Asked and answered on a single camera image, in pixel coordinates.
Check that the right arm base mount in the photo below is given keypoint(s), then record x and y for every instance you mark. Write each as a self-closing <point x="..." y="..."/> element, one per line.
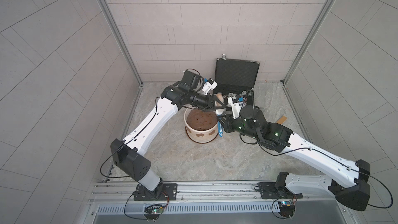
<point x="277" y="189"/>

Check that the right circuit board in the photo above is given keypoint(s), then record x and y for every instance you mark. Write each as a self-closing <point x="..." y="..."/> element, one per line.
<point x="286" y="209"/>

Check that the white ceramic pot with mud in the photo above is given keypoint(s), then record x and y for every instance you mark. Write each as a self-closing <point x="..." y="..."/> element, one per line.
<point x="201" y="127"/>

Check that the left circuit board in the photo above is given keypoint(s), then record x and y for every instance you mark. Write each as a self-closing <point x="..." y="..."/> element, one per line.
<point x="154" y="211"/>

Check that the blue handled scrub brush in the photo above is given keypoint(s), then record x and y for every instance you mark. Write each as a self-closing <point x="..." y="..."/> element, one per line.
<point x="220" y="130"/>

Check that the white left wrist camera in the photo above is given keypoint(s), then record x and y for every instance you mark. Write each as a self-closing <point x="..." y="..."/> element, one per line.
<point x="209" y="86"/>

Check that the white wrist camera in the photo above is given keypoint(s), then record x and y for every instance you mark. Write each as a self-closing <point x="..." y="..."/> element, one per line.
<point x="209" y="86"/>
<point x="235" y="105"/>

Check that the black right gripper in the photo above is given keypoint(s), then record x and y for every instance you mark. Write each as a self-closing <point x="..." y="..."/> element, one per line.
<point x="228" y="123"/>

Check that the circuit board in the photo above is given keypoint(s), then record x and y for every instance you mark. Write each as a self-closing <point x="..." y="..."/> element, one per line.
<point x="286" y="209"/>
<point x="154" y="211"/>

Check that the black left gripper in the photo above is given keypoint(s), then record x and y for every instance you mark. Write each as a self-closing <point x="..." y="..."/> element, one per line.
<point x="213" y="102"/>

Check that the aluminium front rail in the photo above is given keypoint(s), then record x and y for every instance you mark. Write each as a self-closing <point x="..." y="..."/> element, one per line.
<point x="196" y="191"/>

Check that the black poker chip case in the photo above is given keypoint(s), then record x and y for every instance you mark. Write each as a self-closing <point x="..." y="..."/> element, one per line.
<point x="236" y="76"/>

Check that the tan wooden block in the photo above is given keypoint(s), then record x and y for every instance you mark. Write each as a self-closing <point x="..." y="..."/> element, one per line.
<point x="282" y="120"/>

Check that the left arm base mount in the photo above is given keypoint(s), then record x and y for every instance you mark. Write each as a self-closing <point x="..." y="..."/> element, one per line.
<point x="164" y="191"/>

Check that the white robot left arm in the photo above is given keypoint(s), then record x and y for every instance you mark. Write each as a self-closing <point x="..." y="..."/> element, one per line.
<point x="128" y="153"/>

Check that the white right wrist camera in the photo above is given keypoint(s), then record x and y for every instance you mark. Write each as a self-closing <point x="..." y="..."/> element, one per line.
<point x="235" y="105"/>

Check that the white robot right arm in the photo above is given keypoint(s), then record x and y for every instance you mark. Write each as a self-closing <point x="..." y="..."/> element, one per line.
<point x="345" y="180"/>

